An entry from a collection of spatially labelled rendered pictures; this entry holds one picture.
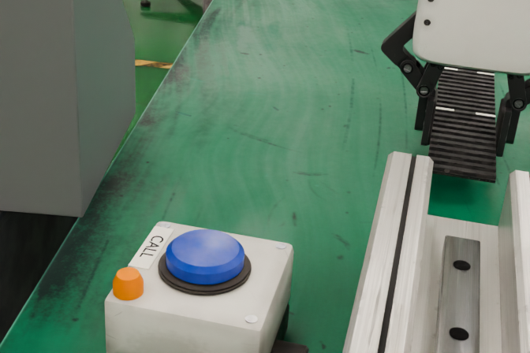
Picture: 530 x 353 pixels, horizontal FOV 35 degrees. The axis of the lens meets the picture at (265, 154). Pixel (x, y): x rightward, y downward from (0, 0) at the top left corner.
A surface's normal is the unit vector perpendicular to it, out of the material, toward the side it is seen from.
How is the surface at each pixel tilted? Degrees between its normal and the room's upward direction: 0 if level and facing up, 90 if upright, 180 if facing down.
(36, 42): 90
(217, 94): 0
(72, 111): 90
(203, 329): 90
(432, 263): 0
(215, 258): 3
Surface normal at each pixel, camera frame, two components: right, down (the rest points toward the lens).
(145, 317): -0.23, 0.43
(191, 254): 0.04, -0.87
